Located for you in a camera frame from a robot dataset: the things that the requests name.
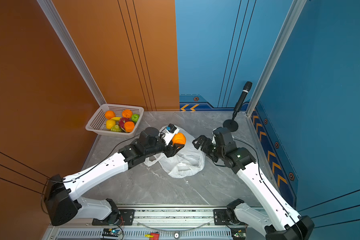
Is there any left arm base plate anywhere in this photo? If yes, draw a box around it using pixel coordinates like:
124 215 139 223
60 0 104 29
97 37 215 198
92 209 135 226

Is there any white plastic basket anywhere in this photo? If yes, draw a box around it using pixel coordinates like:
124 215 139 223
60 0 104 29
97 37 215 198
86 104 144 137

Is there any yellow lemon fruit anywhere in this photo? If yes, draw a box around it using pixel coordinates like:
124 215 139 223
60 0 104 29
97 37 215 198
106 119 117 130

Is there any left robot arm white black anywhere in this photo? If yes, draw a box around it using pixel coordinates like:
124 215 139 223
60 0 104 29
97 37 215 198
44 124 186 227

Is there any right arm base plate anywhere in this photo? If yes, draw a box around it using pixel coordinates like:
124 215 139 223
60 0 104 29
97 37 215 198
213 209 246 226

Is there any green apple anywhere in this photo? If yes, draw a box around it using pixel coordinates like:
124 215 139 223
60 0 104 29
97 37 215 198
130 114 140 124

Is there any white plastic bag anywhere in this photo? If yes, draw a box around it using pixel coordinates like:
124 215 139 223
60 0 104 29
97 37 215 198
144 126 206 179

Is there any red dragon fruit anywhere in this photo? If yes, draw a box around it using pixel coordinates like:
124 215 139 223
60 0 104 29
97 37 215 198
118 118 130 130

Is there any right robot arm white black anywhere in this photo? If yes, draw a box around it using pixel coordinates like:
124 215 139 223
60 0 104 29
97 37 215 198
193 128 315 240

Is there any aluminium front rail frame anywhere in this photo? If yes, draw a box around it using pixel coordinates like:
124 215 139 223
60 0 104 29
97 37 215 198
41 204 307 240

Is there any circuit board right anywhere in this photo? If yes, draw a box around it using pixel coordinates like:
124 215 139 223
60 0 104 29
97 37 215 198
231 230 247 240

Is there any black microphone on stand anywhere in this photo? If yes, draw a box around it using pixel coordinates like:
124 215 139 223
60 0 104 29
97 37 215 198
223 82 253 132

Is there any green circuit board left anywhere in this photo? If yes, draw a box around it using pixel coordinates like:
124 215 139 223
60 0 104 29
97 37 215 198
102 228 124 240

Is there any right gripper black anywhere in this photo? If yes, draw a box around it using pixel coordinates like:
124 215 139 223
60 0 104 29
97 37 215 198
191 135 226 162

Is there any red yellow button box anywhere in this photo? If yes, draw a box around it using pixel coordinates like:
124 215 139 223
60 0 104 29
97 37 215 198
144 233 160 240

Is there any yellow banana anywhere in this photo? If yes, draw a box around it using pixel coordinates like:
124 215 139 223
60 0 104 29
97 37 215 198
112 117 121 122

